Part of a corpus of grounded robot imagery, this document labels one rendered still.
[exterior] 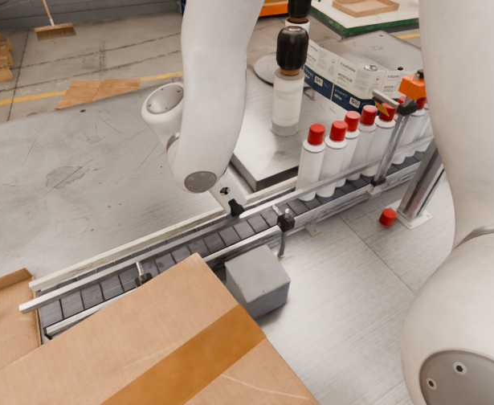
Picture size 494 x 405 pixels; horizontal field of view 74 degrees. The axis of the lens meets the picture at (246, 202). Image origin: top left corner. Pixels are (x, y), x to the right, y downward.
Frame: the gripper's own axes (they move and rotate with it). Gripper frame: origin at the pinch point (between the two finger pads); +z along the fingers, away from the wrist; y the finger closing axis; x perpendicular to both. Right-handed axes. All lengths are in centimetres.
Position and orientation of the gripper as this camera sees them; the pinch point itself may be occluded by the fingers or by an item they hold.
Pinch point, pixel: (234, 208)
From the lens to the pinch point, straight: 73.0
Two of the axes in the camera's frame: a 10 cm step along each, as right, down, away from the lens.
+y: -4.8, -6.4, 6.0
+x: -8.2, 5.6, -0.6
